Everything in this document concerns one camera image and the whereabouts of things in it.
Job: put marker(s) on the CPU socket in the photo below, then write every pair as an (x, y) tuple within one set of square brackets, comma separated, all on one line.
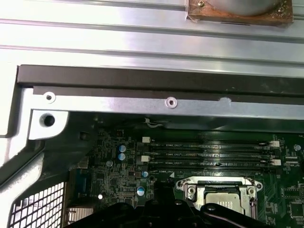
[(251, 190)]

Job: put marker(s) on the black PC case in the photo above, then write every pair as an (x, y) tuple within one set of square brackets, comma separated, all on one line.
[(142, 78)]

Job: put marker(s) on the metal locking lever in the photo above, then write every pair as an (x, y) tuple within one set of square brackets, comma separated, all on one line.
[(187, 179)]

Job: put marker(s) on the silver CPU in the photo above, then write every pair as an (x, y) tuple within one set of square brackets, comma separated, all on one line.
[(223, 202)]

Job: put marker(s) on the RAM slot with white latches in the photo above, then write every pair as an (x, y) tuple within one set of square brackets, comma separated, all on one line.
[(225, 162), (225, 143)]

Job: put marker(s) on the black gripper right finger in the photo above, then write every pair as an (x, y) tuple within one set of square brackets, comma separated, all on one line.
[(225, 218)]

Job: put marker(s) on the green motherboard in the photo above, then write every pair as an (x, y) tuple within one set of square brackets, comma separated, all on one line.
[(275, 197)]

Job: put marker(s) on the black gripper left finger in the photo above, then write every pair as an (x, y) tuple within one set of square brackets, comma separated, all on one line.
[(123, 216)]

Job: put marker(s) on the metal socket cover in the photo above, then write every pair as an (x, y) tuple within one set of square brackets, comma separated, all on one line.
[(196, 198)]

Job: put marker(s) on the brown square base plate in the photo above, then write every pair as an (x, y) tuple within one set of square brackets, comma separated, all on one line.
[(206, 14)]

